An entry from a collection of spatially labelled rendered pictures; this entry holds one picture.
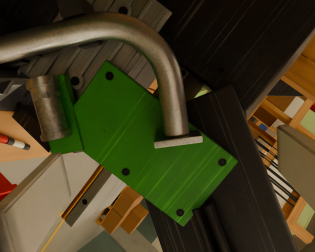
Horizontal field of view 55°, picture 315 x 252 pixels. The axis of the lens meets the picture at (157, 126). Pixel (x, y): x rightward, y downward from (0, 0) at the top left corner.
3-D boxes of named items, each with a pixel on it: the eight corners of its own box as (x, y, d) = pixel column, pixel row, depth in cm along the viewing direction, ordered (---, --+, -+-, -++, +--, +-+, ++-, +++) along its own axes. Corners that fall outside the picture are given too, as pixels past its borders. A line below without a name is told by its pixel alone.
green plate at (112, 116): (76, 122, 48) (182, 203, 48) (55, 131, 40) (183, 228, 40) (119, 62, 46) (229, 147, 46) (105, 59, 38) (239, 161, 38)
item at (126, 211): (115, 206, 749) (137, 227, 732) (95, 221, 679) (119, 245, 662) (138, 172, 700) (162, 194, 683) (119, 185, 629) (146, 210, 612)
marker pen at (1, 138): (27, 142, 69) (32, 146, 69) (22, 147, 69) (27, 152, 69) (-8, 129, 57) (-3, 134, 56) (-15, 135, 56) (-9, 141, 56)
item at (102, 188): (100, 197, 70) (109, 206, 70) (59, 216, 55) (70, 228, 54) (206, 59, 64) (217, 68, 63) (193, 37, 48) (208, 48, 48)
